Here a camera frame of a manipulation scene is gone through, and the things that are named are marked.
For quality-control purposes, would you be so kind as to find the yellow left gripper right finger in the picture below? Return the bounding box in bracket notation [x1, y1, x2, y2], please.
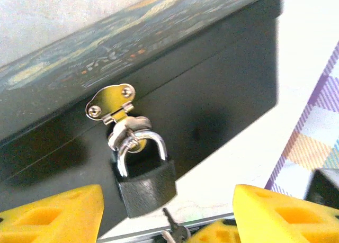
[233, 184, 339, 243]

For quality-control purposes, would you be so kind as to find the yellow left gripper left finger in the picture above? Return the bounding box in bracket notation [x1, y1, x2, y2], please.
[0, 184, 104, 243]

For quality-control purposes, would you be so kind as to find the small silver key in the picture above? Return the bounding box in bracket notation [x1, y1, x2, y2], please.
[160, 207, 192, 243]

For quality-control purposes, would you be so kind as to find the black padlock silver shackle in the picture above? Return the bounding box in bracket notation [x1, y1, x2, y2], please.
[110, 130, 177, 219]

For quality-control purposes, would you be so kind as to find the black box with painted lid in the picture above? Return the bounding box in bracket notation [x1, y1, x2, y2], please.
[0, 0, 283, 237]

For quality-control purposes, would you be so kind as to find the silver hasp latch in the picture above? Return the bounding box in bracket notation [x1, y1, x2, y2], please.
[85, 83, 153, 154]

